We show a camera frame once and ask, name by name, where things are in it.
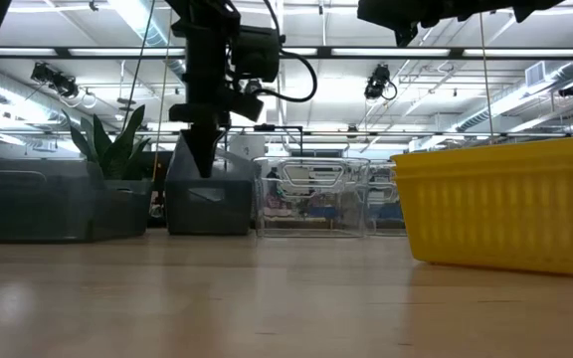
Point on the green snake plant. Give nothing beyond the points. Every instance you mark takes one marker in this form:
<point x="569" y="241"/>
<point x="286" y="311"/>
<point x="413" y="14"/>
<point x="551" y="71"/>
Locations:
<point x="117" y="154"/>

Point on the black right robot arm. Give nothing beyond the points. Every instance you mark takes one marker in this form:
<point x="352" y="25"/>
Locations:
<point x="525" y="7"/>

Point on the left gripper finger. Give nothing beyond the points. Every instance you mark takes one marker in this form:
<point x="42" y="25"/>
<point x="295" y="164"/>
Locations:
<point x="212" y="146"/>
<point x="196" y="146"/>

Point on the round black overhead camera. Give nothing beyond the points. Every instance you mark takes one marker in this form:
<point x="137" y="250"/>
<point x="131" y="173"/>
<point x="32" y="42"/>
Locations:
<point x="252" y="87"/>

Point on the black hanging camera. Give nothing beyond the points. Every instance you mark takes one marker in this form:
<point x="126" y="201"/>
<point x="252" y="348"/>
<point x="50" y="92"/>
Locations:
<point x="55" y="79"/>
<point x="378" y="82"/>

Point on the yellow plastic basket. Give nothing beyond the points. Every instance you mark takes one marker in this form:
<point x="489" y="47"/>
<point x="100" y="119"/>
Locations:
<point x="490" y="169"/>
<point x="490" y="224"/>
<point x="490" y="151"/>

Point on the black overhead frame beam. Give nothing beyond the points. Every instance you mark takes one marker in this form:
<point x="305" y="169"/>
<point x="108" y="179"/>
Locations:
<point x="319" y="52"/>

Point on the black background frame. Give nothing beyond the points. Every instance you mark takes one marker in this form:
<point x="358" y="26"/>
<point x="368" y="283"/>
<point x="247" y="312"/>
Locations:
<point x="266" y="127"/>

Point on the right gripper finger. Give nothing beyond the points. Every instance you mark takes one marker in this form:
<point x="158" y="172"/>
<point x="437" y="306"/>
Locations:
<point x="378" y="9"/>

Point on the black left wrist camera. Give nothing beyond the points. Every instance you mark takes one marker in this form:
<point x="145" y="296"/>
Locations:
<point x="256" y="52"/>

